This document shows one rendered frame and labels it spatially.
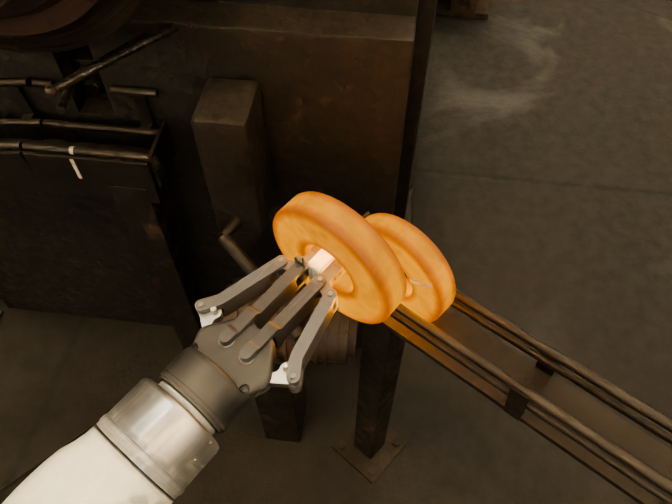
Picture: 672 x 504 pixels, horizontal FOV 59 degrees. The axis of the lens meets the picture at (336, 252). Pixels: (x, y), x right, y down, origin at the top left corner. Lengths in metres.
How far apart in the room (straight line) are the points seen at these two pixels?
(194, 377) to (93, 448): 0.09
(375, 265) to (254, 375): 0.14
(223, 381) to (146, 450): 0.08
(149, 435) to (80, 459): 0.05
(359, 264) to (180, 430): 0.21
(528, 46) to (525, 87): 0.24
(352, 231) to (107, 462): 0.27
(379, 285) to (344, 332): 0.37
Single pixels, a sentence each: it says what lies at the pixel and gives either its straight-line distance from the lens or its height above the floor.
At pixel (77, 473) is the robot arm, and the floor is 0.88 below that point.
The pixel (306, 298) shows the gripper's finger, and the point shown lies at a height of 0.85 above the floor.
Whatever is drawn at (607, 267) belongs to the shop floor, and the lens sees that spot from 1.77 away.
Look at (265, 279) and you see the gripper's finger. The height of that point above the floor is 0.85.
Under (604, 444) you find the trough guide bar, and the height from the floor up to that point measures 0.71.
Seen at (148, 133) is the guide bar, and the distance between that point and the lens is 0.96.
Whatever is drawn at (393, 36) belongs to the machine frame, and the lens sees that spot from 0.81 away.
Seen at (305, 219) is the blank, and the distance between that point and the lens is 0.55.
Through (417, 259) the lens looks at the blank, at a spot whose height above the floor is 0.77.
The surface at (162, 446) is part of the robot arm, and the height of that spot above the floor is 0.87.
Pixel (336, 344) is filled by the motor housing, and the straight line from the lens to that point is 0.91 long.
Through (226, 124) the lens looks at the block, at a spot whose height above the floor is 0.80.
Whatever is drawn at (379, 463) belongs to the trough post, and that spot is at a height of 0.01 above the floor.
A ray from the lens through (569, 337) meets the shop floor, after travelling 1.60.
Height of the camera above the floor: 1.32
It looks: 54 degrees down
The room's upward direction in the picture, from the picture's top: straight up
